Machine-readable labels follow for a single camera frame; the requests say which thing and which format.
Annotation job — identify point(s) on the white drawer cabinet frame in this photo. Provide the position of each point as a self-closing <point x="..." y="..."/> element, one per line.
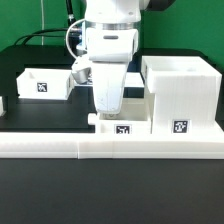
<point x="182" y="92"/>

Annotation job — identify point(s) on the white L-shaped fence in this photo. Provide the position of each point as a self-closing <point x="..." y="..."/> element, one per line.
<point x="87" y="146"/>

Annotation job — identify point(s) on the white fiducial marker sheet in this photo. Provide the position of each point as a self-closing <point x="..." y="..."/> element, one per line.
<point x="133" y="80"/>

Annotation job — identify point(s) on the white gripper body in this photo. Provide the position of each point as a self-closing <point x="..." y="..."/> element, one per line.
<point x="109" y="53"/>

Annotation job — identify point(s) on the white rear drawer box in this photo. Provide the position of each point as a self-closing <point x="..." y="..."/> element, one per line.
<point x="50" y="84"/>

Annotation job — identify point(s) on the white drawer box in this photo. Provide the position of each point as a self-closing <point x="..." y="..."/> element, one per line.
<point x="50" y="84"/>
<point x="134" y="118"/>

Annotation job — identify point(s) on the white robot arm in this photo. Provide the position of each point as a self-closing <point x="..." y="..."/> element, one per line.
<point x="116" y="15"/>

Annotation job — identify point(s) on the white front drawer box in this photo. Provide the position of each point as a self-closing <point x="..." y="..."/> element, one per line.
<point x="134" y="118"/>

